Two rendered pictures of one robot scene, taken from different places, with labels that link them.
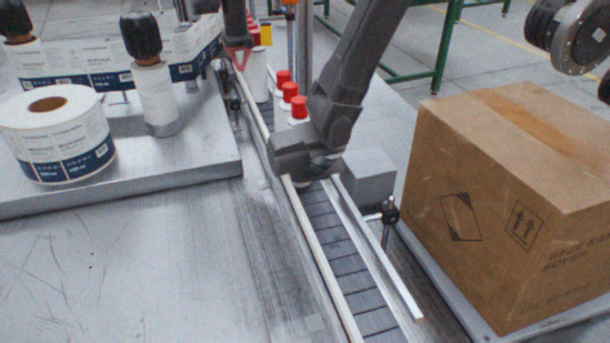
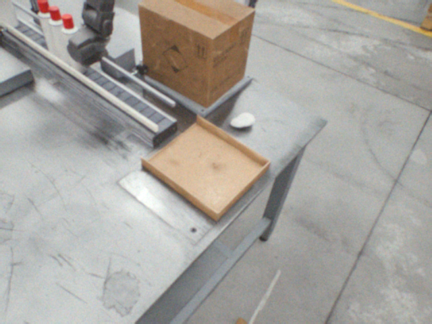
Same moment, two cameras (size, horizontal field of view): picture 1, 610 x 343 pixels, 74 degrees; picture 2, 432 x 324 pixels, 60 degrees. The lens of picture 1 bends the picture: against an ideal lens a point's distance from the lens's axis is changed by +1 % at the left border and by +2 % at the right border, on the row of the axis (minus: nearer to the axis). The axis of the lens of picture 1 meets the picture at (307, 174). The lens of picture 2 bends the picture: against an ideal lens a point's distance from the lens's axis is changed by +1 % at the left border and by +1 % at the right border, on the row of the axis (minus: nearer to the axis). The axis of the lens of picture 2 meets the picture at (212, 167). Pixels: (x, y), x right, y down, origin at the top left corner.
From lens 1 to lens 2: 0.60 m
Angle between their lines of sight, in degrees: 29
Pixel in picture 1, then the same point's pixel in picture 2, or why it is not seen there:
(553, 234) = (211, 49)
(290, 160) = (85, 50)
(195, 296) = (55, 146)
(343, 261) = (127, 101)
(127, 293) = (12, 159)
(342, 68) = not seen: outside the picture
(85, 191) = not seen: outside the picture
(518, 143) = (189, 14)
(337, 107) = (103, 14)
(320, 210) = (101, 82)
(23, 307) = not seen: outside the picture
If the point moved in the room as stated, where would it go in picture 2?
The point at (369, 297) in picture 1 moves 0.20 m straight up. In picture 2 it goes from (148, 111) to (143, 58)
